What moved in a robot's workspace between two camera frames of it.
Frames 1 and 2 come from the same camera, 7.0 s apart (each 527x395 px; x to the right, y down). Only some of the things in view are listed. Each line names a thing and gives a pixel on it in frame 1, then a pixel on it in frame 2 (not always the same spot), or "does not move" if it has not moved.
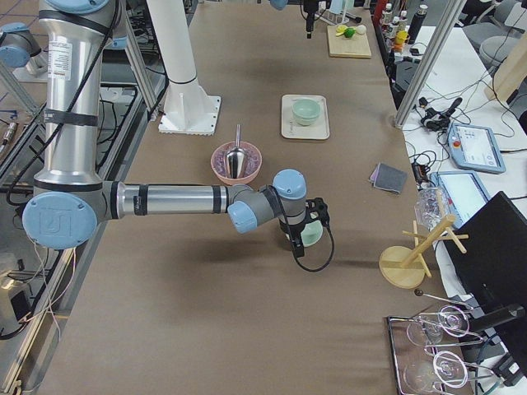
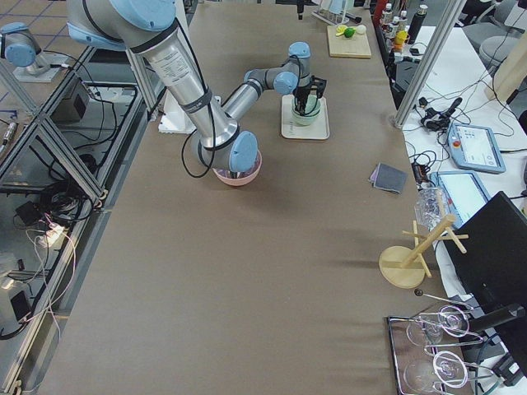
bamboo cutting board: [356, 45] does not move
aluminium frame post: [427, 63] does not move
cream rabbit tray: [319, 130] does not move
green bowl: [306, 110] does not move
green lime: [349, 32] does not move
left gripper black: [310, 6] to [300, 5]
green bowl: [311, 233] to [313, 108]
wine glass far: [452, 321] does not move
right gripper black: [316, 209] to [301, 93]
